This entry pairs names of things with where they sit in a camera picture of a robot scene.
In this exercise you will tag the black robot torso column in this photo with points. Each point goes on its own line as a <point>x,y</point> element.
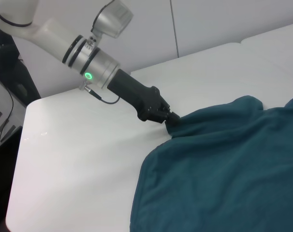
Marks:
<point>13,72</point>

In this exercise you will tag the grey slotted base panel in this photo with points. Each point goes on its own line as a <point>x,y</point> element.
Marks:
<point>1,113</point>

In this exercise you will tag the teal blue t-shirt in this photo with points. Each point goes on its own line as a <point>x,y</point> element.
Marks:
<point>221,169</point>

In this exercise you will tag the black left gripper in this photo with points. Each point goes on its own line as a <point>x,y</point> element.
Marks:
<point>139,96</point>

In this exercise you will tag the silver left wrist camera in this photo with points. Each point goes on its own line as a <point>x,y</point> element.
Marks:
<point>112,19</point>

